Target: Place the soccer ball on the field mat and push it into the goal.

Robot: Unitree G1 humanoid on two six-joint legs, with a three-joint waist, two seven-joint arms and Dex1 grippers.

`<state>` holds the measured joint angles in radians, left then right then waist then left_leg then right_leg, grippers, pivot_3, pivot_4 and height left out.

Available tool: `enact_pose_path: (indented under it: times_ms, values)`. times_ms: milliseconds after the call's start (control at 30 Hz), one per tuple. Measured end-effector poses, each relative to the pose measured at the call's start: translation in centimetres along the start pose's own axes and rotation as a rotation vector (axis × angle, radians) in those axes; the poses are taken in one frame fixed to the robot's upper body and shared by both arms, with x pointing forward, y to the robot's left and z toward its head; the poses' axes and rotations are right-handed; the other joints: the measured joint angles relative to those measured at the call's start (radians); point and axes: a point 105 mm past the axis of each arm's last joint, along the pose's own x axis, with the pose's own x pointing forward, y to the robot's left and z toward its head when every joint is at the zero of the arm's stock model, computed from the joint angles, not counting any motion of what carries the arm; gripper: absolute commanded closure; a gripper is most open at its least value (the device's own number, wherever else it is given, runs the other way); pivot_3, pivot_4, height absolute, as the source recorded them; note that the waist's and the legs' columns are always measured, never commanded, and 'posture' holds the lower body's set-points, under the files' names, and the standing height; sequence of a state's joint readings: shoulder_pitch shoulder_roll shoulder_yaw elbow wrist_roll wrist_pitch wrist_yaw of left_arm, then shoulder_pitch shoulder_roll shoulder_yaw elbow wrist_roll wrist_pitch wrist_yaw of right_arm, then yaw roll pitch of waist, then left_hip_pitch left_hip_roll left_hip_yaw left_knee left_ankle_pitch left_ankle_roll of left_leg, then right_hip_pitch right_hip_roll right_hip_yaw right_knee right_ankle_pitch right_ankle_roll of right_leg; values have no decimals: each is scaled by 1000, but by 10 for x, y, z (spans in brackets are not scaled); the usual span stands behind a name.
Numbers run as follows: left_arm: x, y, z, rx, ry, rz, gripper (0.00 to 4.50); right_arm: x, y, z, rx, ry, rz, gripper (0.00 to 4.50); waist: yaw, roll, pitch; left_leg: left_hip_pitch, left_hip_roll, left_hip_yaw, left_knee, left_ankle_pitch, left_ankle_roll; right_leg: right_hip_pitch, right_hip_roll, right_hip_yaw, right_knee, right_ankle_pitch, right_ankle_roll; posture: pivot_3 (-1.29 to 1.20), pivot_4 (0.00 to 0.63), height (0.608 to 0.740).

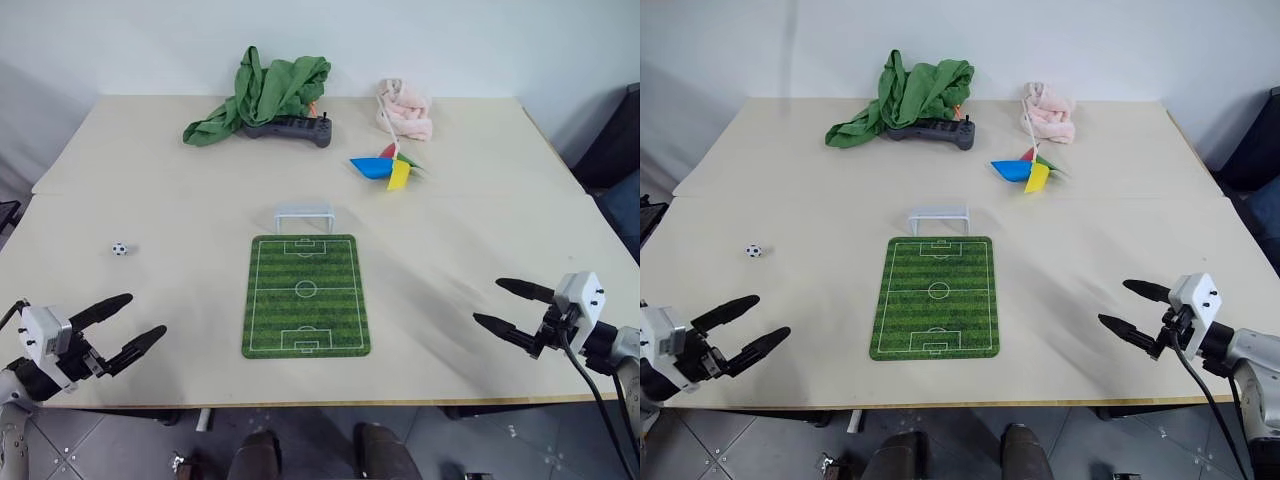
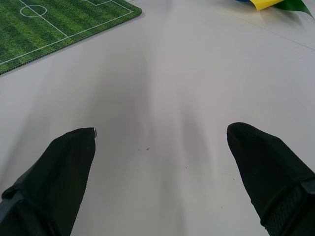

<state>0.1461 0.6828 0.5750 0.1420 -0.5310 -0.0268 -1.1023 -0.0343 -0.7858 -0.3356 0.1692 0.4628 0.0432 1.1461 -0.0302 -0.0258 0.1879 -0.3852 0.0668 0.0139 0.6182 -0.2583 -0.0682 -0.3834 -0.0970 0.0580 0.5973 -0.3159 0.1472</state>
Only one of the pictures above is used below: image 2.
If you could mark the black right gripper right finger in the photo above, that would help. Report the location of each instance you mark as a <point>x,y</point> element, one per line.
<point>270,172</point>

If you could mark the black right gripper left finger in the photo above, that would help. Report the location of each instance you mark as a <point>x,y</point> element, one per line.
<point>54,182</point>

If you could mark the green soccer field mat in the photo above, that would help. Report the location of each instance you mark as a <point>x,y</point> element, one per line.
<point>41,27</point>

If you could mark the green yellow blue flag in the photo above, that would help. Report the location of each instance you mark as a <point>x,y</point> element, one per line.
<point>275,4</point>

